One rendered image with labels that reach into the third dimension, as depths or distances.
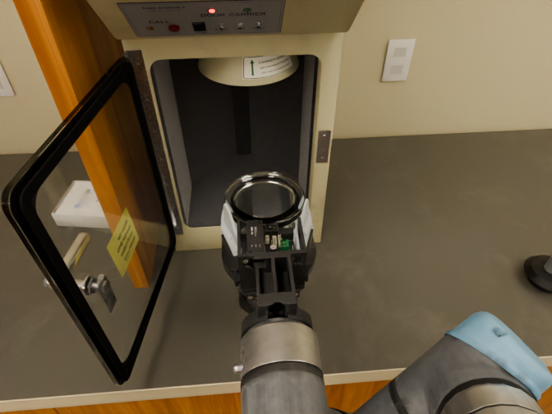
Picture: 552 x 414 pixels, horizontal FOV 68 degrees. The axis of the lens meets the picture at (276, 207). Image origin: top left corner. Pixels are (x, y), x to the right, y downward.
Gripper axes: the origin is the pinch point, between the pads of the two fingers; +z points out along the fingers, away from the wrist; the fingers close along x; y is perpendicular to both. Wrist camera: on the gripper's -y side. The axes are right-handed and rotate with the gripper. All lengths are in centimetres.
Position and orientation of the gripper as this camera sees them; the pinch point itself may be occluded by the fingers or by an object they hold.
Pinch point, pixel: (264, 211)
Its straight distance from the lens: 56.1
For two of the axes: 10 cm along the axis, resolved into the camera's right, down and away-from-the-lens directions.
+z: -0.8, -6.8, 7.3
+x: -10.0, 0.6, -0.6
